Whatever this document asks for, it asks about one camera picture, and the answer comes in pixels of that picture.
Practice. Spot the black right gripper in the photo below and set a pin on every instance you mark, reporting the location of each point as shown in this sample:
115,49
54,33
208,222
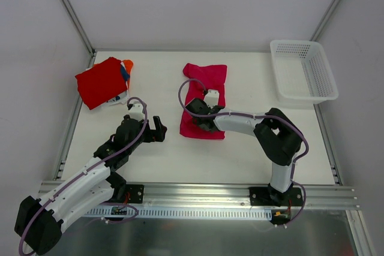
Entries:
206,123

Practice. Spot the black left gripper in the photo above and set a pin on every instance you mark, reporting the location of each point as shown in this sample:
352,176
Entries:
151,132

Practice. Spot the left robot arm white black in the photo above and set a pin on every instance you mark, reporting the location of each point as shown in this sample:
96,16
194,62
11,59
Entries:
42,221

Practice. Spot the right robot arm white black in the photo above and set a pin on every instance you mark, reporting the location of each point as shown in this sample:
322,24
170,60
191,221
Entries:
277,136

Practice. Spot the folded white t-shirt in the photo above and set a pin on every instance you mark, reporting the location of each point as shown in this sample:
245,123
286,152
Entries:
121,98

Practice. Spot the folded red t-shirt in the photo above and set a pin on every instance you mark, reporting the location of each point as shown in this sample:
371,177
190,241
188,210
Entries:
100,83

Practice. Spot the folded orange t-shirt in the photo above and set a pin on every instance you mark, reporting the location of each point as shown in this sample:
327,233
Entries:
126,72

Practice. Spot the white perforated plastic basket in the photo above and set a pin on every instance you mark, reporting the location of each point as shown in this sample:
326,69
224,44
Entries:
302,73

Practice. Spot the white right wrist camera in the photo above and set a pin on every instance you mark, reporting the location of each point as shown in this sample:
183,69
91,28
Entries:
211,97

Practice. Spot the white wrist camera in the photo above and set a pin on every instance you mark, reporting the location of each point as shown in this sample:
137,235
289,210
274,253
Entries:
211,97
136,111

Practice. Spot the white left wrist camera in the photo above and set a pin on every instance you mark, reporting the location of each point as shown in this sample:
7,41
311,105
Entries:
136,111

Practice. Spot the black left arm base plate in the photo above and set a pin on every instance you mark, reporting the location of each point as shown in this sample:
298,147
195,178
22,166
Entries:
132,194

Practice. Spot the aluminium mounting rail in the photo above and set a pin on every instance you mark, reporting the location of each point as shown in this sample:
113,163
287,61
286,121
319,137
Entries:
328,197

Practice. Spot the white slotted cable duct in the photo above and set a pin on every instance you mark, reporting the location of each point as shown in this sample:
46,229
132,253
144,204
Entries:
242,213

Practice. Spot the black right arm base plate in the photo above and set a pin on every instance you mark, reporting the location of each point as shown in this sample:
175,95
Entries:
268,196

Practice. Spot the right aluminium frame post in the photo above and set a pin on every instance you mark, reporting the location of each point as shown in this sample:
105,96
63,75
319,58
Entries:
326,18

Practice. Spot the aluminium frame post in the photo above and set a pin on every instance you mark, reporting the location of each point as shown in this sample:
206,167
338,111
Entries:
69,9
326,18

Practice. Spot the left aluminium frame post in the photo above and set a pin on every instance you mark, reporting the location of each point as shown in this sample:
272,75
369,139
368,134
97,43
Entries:
69,9

